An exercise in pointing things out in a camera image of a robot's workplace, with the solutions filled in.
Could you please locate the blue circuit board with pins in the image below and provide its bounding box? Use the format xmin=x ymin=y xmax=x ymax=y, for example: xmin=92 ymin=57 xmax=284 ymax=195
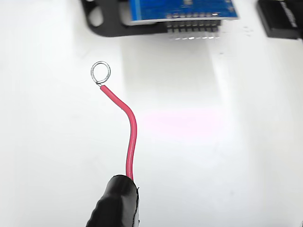
xmin=127 ymin=0 xmax=240 ymax=40

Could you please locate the red wire with bare loop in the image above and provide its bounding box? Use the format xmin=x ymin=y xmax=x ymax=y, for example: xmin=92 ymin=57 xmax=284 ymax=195
xmin=90 ymin=61 xmax=138 ymax=182

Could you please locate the black board holder bracket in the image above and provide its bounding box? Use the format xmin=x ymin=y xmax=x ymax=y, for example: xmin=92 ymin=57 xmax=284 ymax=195
xmin=80 ymin=0 xmax=168 ymax=38

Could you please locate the black box with white print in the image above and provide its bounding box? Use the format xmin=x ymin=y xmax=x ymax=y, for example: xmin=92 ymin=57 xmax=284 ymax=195
xmin=256 ymin=0 xmax=303 ymax=40

